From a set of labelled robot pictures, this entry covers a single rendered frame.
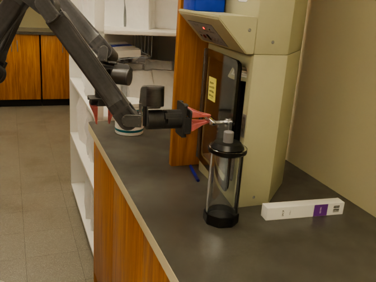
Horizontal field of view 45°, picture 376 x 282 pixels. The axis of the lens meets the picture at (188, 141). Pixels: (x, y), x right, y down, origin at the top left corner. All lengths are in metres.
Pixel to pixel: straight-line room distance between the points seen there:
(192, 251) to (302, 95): 0.89
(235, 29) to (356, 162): 0.65
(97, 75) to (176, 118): 0.26
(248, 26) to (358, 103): 0.52
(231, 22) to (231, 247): 0.59
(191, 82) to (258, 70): 0.39
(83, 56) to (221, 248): 0.64
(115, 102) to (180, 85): 0.38
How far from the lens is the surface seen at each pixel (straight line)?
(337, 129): 1.67
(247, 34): 1.26
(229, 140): 1.22
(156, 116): 1.30
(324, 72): 1.72
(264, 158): 1.39
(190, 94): 1.63
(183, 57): 1.60
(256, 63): 1.29
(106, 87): 1.30
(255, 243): 1.24
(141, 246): 1.49
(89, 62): 1.30
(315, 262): 1.21
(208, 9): 1.42
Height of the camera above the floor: 1.56
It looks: 18 degrees down
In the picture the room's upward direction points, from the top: 4 degrees clockwise
